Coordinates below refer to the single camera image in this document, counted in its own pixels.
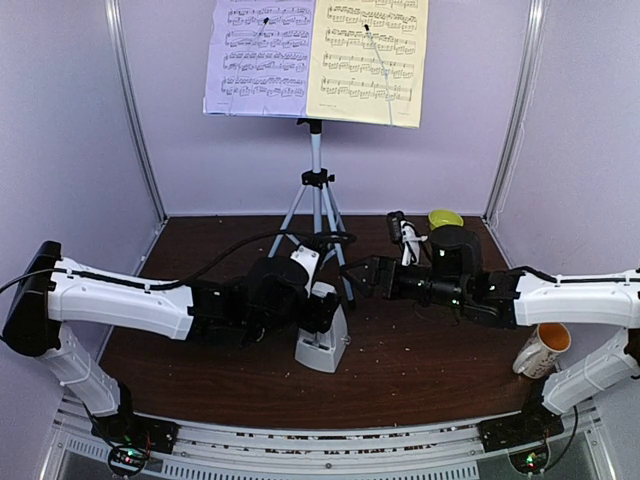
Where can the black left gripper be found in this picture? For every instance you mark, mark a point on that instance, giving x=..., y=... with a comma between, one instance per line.
x=322, y=311

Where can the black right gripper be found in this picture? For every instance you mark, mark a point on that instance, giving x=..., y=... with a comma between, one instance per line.
x=386, y=263

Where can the white metronome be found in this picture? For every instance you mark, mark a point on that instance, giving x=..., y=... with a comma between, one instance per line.
x=323, y=351

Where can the white folding music stand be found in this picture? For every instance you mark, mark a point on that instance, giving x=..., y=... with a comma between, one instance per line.
x=317, y=180

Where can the yellow sheet music page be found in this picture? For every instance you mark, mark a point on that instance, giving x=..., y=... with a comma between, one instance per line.
x=367, y=61

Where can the purple sheet music page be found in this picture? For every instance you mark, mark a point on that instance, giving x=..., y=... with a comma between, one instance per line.
x=259, y=58

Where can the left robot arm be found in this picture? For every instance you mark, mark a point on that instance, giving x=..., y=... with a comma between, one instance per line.
x=276, y=293

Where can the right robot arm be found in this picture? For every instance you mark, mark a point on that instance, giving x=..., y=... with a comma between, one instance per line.
x=519, y=297

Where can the green bowl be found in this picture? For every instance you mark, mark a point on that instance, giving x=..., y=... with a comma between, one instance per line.
x=442, y=217

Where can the white mug orange inside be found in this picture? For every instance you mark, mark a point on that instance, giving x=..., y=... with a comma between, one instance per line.
x=545, y=345

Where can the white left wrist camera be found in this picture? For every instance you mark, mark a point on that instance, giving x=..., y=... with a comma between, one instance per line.
x=308, y=259

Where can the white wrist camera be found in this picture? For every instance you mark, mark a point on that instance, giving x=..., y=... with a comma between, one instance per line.
x=404, y=234
x=308, y=259

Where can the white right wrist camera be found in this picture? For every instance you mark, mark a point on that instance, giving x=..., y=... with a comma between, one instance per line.
x=404, y=234

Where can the aluminium front rail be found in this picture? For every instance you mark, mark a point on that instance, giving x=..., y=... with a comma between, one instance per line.
x=449, y=450

